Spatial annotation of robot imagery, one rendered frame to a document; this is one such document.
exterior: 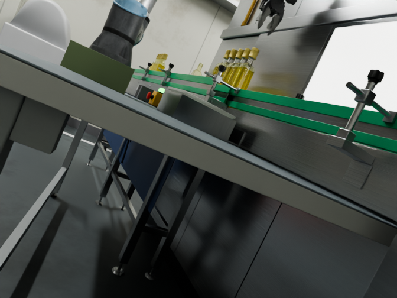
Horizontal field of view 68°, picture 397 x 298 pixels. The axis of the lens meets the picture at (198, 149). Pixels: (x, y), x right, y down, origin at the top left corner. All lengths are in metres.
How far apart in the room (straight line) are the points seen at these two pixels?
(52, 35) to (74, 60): 2.76
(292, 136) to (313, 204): 0.45
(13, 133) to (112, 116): 0.13
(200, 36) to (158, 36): 0.61
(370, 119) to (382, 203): 0.21
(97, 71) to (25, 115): 0.65
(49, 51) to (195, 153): 3.44
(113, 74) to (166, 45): 3.46
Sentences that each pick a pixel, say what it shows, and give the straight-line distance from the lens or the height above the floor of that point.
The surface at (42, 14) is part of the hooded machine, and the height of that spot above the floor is 1.13.
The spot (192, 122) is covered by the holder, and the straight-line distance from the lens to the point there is 0.95.
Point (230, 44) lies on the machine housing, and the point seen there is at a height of 1.30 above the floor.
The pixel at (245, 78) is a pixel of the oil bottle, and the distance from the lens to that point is 1.31.
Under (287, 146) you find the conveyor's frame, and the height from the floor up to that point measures 0.81.
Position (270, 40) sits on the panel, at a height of 1.28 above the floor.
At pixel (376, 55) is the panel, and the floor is 1.19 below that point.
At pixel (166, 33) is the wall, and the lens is 4.50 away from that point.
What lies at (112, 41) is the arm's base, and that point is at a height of 0.90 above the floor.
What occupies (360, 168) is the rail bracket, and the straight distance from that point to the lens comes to 0.73.
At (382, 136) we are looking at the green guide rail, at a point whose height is 0.91.
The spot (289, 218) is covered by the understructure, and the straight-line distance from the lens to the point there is 1.09.
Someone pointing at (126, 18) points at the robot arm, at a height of 0.98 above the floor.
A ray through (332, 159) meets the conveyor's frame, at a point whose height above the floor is 0.82.
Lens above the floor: 0.76
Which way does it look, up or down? 4 degrees down
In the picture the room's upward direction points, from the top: 25 degrees clockwise
